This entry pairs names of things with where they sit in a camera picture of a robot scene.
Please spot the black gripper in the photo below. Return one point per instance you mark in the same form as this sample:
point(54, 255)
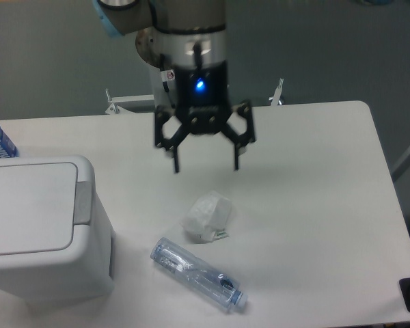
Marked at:
point(203, 108)

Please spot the white push-lid trash can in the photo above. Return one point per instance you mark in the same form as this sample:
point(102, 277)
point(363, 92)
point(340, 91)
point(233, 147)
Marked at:
point(56, 240)

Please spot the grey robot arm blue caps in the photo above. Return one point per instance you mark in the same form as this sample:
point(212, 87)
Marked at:
point(184, 43)

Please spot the crumpled white plastic wrapper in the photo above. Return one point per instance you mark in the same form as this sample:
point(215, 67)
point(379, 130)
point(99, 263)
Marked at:
point(207, 219)

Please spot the empty clear plastic bottle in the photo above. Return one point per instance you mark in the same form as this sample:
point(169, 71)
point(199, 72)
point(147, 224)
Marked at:
point(198, 275)

